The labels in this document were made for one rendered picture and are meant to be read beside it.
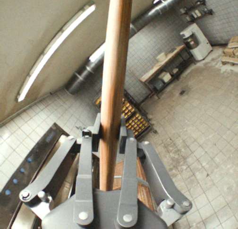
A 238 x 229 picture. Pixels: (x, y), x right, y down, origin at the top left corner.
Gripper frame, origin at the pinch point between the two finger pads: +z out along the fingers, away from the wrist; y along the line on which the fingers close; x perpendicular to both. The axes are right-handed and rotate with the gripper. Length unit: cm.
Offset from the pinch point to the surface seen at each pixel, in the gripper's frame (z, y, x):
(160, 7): 285, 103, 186
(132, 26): 285, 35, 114
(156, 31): 496, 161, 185
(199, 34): 389, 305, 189
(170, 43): 496, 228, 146
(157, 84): 429, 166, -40
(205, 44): 387, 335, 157
